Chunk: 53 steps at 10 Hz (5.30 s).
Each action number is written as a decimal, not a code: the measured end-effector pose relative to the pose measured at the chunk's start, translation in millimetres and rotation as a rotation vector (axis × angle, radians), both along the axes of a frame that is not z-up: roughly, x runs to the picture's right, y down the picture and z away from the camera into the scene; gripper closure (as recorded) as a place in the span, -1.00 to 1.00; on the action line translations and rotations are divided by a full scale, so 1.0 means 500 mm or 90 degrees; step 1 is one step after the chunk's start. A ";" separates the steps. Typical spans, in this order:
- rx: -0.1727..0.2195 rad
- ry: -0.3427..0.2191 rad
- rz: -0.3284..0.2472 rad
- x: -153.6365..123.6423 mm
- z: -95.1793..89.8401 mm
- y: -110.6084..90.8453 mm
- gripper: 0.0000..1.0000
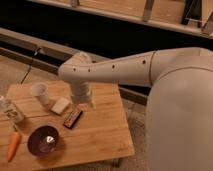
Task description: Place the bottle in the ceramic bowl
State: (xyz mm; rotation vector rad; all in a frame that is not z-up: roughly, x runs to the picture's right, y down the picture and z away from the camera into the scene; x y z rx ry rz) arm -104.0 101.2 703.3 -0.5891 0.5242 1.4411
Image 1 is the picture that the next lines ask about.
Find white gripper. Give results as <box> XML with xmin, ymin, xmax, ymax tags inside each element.
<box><xmin>70</xmin><ymin>82</ymin><xmax>96</xmax><ymax>109</ymax></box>

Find clear plastic bottle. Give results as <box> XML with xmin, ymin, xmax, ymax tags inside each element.
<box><xmin>0</xmin><ymin>96</ymin><xmax>24</xmax><ymax>123</ymax></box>

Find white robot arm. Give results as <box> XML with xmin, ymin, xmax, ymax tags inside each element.
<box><xmin>58</xmin><ymin>47</ymin><xmax>213</xmax><ymax>171</ymax></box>

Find dark purple ceramic bowl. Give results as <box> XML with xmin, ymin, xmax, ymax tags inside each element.
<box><xmin>27</xmin><ymin>125</ymin><xmax>59</xmax><ymax>157</ymax></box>

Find beige sponge block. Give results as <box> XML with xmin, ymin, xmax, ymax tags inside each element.
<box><xmin>51</xmin><ymin>97</ymin><xmax>70</xmax><ymax>115</ymax></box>

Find orange carrot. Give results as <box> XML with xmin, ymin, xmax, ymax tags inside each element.
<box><xmin>7</xmin><ymin>126</ymin><xmax>22</xmax><ymax>162</ymax></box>

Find metal floor rail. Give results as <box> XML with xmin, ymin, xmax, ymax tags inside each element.
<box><xmin>0</xmin><ymin>27</ymin><xmax>149</xmax><ymax>106</ymax></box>

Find black cable left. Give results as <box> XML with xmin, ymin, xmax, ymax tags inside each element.
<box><xmin>19</xmin><ymin>47</ymin><xmax>44</xmax><ymax>85</ymax></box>

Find wooden shelf frame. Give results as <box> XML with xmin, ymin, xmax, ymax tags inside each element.
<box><xmin>31</xmin><ymin>0</ymin><xmax>213</xmax><ymax>39</ymax></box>

